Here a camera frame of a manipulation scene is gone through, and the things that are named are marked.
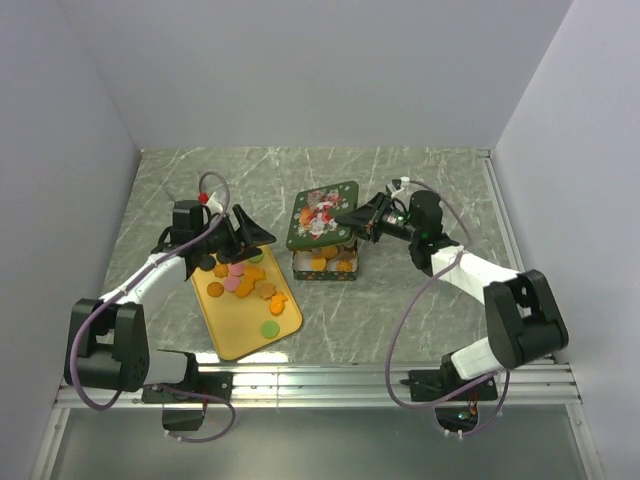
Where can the green cookie tin box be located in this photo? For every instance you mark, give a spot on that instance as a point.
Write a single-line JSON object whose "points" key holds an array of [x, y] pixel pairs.
{"points": [[327, 275]]}

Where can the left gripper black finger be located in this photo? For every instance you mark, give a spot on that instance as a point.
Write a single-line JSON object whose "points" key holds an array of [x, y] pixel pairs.
{"points": [[227, 256], [251, 234]]}

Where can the black sandwich cookie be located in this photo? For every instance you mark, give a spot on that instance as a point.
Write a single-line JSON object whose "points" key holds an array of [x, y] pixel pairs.
{"points": [[207, 263]]}

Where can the pink sandwich cookie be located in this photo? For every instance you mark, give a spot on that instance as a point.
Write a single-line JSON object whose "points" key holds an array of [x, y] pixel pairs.
{"points": [[236, 270], [231, 283]]}

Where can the green sandwich cookie far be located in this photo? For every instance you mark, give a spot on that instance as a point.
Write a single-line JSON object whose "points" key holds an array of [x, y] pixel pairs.
{"points": [[256, 258]]}

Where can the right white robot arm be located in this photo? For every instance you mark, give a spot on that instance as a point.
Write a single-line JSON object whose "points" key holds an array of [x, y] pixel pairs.
{"points": [[523, 320]]}

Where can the yellow plastic tray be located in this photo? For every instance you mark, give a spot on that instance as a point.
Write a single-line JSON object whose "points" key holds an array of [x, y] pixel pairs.
{"points": [[234, 323]]}

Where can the green sandwich cookie near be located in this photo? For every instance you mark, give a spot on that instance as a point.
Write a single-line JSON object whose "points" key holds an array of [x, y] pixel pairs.
{"points": [[270, 329]]}

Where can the aluminium right side rail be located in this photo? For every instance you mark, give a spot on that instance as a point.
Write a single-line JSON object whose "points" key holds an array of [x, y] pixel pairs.
{"points": [[507, 233]]}

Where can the chocolate chip cookie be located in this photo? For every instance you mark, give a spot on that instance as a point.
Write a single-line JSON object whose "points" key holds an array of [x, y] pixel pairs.
{"points": [[215, 289]]}

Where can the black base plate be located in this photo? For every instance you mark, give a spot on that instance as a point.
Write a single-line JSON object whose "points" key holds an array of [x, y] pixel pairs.
{"points": [[430, 385], [198, 389]]}

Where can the orange fish cookie upper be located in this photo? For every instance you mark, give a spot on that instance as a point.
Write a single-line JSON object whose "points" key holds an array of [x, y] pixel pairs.
{"points": [[252, 273]]}

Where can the orange fish cookie middle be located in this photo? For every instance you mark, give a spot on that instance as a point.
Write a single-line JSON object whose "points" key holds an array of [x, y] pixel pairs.
{"points": [[245, 288]]}

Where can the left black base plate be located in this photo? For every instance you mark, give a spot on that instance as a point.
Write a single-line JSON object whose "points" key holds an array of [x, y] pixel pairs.
{"points": [[198, 389]]}

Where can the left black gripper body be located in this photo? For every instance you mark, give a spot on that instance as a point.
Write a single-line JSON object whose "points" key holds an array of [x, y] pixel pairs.
{"points": [[218, 238]]}

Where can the swirl butter cookie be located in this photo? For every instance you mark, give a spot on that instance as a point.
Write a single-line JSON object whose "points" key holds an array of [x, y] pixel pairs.
{"points": [[221, 271]]}

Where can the tan flower cookie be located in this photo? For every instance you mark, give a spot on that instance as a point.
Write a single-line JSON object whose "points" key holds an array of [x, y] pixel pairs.
{"points": [[266, 290]]}

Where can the gold tin lid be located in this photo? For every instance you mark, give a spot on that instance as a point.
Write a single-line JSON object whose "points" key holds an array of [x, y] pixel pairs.
{"points": [[313, 221]]}

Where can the round dotted biscuit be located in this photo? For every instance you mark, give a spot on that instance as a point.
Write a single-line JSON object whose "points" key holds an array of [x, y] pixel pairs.
{"points": [[318, 263], [329, 252]]}

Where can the aluminium rail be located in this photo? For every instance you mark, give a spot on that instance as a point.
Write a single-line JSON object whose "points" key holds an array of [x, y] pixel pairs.
{"points": [[363, 385], [507, 233]]}

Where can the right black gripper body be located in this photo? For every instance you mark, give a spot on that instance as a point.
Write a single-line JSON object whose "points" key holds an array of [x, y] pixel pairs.
{"points": [[396, 223]]}

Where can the orange fish cookie right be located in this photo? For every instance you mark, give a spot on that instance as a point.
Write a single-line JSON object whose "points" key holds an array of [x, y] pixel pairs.
{"points": [[277, 303]]}

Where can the orange fish cookie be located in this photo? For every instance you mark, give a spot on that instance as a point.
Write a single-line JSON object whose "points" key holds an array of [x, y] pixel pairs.
{"points": [[277, 303], [245, 288], [252, 273]]}

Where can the green sandwich cookie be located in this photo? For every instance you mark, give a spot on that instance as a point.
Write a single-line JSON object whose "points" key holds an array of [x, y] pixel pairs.
{"points": [[256, 258], [270, 329]]}

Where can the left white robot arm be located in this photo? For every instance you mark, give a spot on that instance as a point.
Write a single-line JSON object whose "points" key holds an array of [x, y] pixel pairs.
{"points": [[107, 345]]}

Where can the aluminium front rail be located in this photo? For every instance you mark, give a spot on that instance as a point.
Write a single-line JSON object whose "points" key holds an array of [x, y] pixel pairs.
{"points": [[363, 385]]}

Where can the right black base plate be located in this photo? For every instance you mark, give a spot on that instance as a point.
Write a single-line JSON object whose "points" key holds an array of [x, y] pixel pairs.
{"points": [[430, 385]]}

